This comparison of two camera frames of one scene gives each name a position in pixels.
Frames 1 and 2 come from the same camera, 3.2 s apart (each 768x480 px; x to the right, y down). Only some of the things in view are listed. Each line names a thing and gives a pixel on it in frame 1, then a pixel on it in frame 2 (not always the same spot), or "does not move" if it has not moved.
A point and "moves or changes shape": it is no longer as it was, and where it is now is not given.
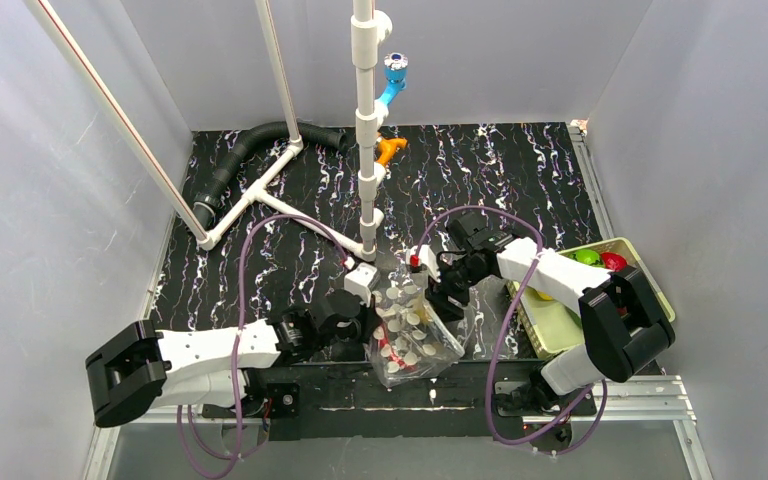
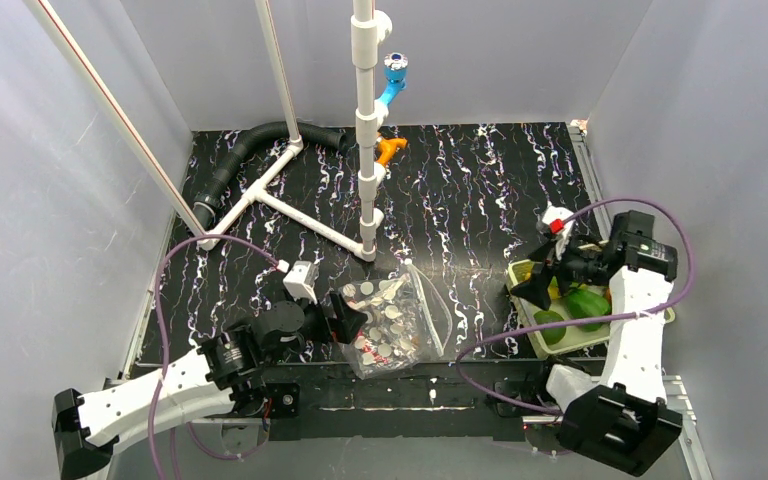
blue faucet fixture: x=395 y=74 does not move
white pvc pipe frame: x=367 y=25 does not move
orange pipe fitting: x=388 y=146 does not move
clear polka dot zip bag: x=410 y=339 moves or changes shape
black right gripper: x=442 y=291 to x=552 y=273
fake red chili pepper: x=385 y=346 to x=375 y=357
